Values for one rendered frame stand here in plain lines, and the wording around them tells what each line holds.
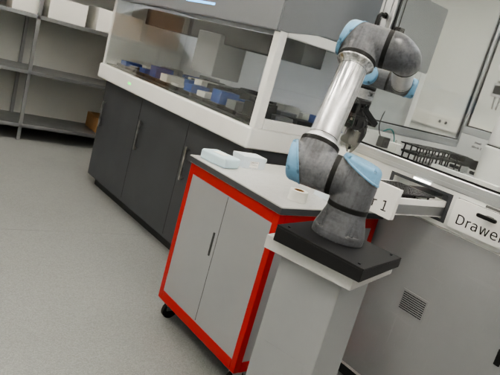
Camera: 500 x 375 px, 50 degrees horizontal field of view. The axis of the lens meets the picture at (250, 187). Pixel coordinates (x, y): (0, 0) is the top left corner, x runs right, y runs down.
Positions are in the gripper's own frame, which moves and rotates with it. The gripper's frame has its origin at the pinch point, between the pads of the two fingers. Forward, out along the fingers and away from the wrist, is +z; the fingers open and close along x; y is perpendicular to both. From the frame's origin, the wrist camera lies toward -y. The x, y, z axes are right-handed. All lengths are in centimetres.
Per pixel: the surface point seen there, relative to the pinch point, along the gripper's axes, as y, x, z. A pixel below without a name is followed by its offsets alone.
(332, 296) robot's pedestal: 59, 60, 30
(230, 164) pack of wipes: 35.9, -27.9, 18.9
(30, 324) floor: 98, -45, 97
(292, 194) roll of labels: 31.9, 7.8, 18.7
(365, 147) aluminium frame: -16.6, -6.5, -0.6
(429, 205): -7.6, 37.5, 9.6
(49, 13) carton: 17, -357, -14
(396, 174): -17.1, 12.5, 5.2
